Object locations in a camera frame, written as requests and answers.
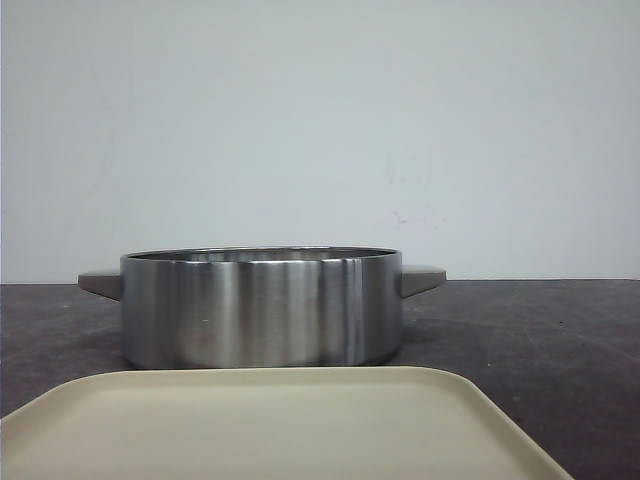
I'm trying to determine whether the stainless steel steamer pot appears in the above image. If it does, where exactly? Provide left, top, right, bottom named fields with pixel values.
left=77, top=246, right=447, bottom=369

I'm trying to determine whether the cream plastic tray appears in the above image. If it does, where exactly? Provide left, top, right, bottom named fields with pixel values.
left=1, top=367, right=566, bottom=479

